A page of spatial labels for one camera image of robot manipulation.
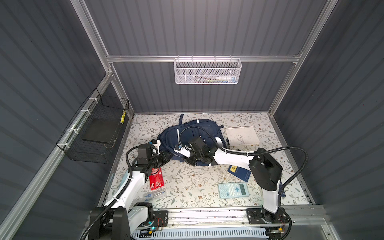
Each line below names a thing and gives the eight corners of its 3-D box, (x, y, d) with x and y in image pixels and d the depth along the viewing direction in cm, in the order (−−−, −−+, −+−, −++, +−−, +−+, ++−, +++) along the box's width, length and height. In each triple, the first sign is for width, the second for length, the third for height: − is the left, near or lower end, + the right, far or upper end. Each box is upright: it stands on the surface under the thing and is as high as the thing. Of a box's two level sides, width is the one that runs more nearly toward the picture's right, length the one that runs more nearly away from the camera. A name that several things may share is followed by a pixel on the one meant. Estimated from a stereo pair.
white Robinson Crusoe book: (229, 146, 103) (230, 145, 101) (224, 130, 112) (225, 128, 110) (259, 143, 104) (260, 142, 102) (252, 127, 114) (253, 125, 112)
